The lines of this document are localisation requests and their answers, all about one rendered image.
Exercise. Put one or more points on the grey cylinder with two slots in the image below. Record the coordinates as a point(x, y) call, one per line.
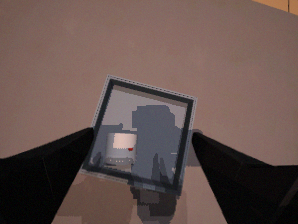
point(121, 149)

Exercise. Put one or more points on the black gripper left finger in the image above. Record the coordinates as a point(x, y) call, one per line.
point(34, 183)

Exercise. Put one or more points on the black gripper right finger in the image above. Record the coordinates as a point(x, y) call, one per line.
point(248, 190)

